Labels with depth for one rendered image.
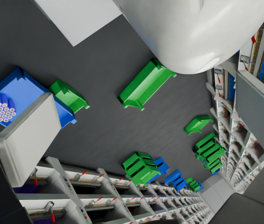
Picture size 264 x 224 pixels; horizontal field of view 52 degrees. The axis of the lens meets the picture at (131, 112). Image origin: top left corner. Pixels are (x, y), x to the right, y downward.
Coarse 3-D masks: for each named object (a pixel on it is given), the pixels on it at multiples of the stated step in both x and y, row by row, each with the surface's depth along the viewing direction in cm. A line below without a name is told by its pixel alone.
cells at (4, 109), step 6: (0, 96) 97; (0, 102) 94; (6, 102) 95; (12, 102) 99; (0, 108) 95; (6, 108) 96; (12, 108) 97; (0, 114) 96; (6, 114) 97; (12, 114) 98; (0, 120) 97; (6, 120) 98
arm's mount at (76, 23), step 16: (48, 0) 40; (64, 0) 42; (80, 0) 43; (96, 0) 45; (48, 16) 43; (64, 16) 44; (80, 16) 46; (96, 16) 47; (112, 16) 49; (64, 32) 47; (80, 32) 48
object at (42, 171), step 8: (40, 168) 143; (48, 168) 148; (32, 176) 139; (40, 176) 145; (48, 176) 152; (56, 176) 152; (24, 184) 137; (32, 184) 142; (40, 184) 146; (48, 184) 152; (16, 192) 134; (24, 192) 140; (32, 192) 146; (40, 192) 152
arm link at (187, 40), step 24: (120, 0) 28; (144, 0) 24; (168, 0) 22; (192, 0) 21; (216, 0) 21; (240, 0) 21; (144, 24) 25; (168, 24) 22; (192, 24) 22; (216, 24) 22; (240, 24) 23; (168, 48) 24; (192, 48) 24; (216, 48) 25; (192, 72) 28
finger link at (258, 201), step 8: (256, 176) 8; (256, 184) 8; (248, 192) 8; (256, 192) 8; (232, 200) 7; (240, 200) 7; (248, 200) 7; (256, 200) 7; (224, 208) 7; (232, 208) 7; (240, 208) 7; (248, 208) 7; (256, 208) 7; (216, 216) 7; (224, 216) 7; (232, 216) 7; (240, 216) 7; (248, 216) 6; (256, 216) 6
